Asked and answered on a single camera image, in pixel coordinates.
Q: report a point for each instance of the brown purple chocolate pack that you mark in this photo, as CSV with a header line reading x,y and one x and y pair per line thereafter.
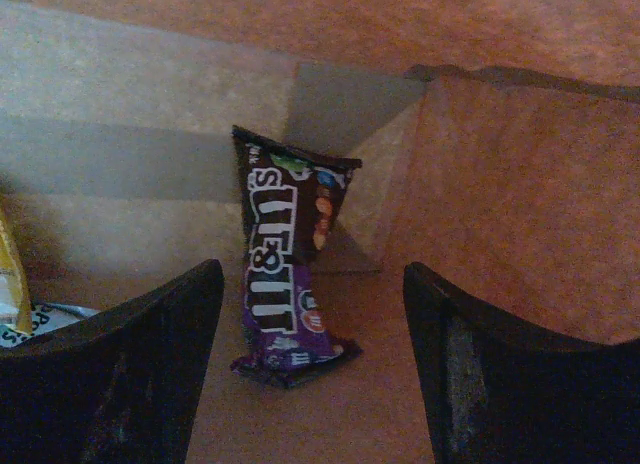
x,y
291,199

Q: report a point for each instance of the silver green snack wrapper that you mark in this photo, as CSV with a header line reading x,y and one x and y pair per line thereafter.
x,y
46,318

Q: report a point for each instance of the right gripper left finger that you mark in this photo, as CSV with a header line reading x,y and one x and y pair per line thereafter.
x,y
122,386

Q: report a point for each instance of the red paper bag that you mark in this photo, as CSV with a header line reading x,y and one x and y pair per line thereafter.
x,y
117,173

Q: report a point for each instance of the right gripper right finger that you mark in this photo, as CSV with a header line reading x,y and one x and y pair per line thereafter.
x,y
499,389

